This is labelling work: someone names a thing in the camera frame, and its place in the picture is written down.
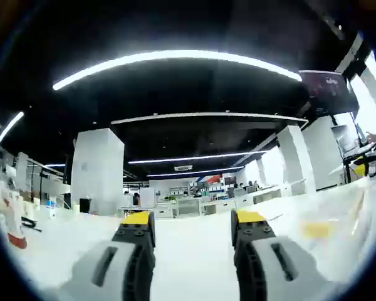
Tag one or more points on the white red bottle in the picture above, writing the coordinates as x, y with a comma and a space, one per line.
11, 213

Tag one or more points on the black equipment stand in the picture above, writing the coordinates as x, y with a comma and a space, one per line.
360, 153

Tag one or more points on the dark hanging banner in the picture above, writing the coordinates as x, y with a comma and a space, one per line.
329, 94

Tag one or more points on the clear plastic storage box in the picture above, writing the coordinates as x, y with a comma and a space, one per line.
332, 254

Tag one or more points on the white ceiling light strip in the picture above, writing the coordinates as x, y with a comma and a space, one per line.
206, 115
194, 172
175, 54
11, 125
197, 156

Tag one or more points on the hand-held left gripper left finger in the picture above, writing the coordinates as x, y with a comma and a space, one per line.
119, 266

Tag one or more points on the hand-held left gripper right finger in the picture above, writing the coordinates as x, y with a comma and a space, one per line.
269, 269

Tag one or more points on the small white box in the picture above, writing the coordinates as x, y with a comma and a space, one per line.
53, 211

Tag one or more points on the black monitor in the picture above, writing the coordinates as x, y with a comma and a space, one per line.
84, 205

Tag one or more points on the yellow plastic latch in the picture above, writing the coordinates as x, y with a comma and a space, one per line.
316, 229

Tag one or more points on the black tool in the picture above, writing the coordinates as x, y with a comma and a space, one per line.
29, 223

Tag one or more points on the white office counter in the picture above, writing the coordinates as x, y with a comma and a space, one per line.
188, 207

